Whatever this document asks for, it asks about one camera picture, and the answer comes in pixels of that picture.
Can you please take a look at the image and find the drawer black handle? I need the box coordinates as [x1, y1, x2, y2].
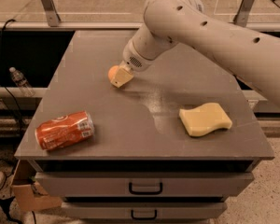
[130, 210, 158, 221]
[128, 182, 163, 195]

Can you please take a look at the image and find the grey drawer cabinet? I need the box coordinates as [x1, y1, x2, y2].
[16, 30, 273, 224]

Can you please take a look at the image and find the left metal bracket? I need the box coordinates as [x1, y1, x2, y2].
[40, 0, 61, 27]

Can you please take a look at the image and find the clear plastic water bottle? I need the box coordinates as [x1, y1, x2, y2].
[9, 67, 35, 97]

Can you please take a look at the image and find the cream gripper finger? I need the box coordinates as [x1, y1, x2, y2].
[110, 62, 133, 88]

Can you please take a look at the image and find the orange fruit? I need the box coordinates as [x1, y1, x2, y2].
[108, 65, 119, 81]

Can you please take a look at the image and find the cardboard box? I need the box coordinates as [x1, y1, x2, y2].
[11, 161, 62, 212]

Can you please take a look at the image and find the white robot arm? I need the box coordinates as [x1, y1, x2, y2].
[108, 0, 280, 108]

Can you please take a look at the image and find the yellow sponge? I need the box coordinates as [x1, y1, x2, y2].
[179, 103, 232, 137]

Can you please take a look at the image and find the upper drawer black handle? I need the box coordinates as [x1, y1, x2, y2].
[128, 182, 163, 195]

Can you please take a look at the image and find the right metal bracket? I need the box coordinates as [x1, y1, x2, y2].
[233, 0, 255, 27]

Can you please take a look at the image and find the black cable left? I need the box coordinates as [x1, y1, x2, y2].
[0, 18, 26, 138]

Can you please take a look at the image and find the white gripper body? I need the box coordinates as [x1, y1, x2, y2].
[123, 38, 152, 72]

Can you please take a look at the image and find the lower drawer black handle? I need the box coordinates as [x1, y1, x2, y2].
[130, 210, 158, 221]

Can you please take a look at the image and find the metal bracket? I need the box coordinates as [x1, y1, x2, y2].
[40, 0, 61, 27]
[233, 0, 255, 27]

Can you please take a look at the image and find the red coke can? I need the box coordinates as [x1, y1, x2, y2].
[35, 111, 94, 150]

